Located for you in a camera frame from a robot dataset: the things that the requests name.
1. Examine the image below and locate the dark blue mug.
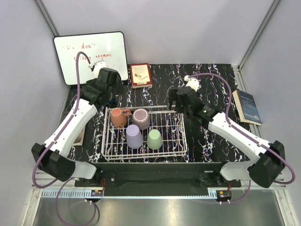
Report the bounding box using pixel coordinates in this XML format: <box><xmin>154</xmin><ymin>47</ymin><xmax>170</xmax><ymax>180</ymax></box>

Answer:
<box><xmin>108</xmin><ymin>98</ymin><xmax>116</xmax><ymax>105</ymax></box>

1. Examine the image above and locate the mauve ceramic mug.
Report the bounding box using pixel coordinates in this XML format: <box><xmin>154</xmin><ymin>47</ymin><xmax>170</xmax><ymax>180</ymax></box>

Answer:
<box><xmin>133</xmin><ymin>109</ymin><xmax>150</xmax><ymax>130</ymax></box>

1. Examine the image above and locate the white wire dish rack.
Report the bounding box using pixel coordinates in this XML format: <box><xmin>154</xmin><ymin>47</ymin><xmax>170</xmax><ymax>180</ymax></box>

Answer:
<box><xmin>101</xmin><ymin>105</ymin><xmax>188</xmax><ymax>161</ymax></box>

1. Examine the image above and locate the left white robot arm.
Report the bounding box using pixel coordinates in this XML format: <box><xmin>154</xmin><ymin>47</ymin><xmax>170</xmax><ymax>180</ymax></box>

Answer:
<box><xmin>32</xmin><ymin>68</ymin><xmax>124</xmax><ymax>186</ymax></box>

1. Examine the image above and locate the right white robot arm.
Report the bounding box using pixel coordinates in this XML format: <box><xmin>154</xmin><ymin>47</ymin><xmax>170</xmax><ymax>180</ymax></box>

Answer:
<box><xmin>167</xmin><ymin>87</ymin><xmax>285</xmax><ymax>188</ymax></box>

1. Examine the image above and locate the red and cream book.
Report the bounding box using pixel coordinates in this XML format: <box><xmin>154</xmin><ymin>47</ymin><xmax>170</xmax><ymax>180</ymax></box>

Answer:
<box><xmin>130</xmin><ymin>63</ymin><xmax>152</xmax><ymax>89</ymax></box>

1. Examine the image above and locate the white dry-erase board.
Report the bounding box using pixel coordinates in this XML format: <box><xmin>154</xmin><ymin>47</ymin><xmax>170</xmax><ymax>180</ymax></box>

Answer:
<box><xmin>53</xmin><ymin>32</ymin><xmax>128</xmax><ymax>85</ymax></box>

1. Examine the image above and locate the orange pink mug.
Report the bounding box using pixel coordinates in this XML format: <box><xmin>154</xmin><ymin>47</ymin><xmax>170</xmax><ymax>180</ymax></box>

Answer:
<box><xmin>110</xmin><ymin>108</ymin><xmax>131</xmax><ymax>128</ymax></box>

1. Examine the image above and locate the light green plastic cup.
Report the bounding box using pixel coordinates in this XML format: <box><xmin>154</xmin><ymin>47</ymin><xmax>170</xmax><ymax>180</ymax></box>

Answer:
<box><xmin>147</xmin><ymin>129</ymin><xmax>163</xmax><ymax>150</ymax></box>

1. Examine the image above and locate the blue paperback book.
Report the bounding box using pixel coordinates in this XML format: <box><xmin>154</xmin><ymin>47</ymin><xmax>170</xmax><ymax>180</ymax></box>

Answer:
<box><xmin>232</xmin><ymin>89</ymin><xmax>262</xmax><ymax>126</ymax></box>

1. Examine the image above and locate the lavender plastic cup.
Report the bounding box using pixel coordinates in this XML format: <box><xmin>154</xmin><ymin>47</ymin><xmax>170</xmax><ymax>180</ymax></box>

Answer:
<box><xmin>126</xmin><ymin>124</ymin><xmax>143</xmax><ymax>149</ymax></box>

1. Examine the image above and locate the Tale of Two Cities book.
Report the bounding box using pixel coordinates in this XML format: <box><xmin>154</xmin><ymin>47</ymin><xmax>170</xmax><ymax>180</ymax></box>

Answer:
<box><xmin>73</xmin><ymin>127</ymin><xmax>85</xmax><ymax>146</ymax></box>

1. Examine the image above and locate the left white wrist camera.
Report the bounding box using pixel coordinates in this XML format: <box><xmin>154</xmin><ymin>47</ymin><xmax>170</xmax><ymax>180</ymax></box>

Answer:
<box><xmin>88</xmin><ymin>60</ymin><xmax>106</xmax><ymax>77</ymax></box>

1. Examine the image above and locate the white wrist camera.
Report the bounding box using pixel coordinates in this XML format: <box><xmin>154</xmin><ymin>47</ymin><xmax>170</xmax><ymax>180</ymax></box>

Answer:
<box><xmin>88</xmin><ymin>60</ymin><xmax>106</xmax><ymax>77</ymax></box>
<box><xmin>184</xmin><ymin>75</ymin><xmax>199</xmax><ymax>92</ymax></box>

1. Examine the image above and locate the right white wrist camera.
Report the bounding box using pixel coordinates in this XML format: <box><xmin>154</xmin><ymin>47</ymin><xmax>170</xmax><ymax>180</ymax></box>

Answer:
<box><xmin>184</xmin><ymin>75</ymin><xmax>199</xmax><ymax>92</ymax></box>

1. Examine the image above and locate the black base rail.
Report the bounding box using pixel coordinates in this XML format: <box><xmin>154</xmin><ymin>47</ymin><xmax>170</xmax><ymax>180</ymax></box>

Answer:
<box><xmin>75</xmin><ymin>162</ymin><xmax>241</xmax><ymax>197</ymax></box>

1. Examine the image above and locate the white slotted cable duct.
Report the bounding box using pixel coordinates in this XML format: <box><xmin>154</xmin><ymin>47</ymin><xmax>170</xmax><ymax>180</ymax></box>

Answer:
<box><xmin>41</xmin><ymin>189</ymin><xmax>103</xmax><ymax>199</ymax></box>

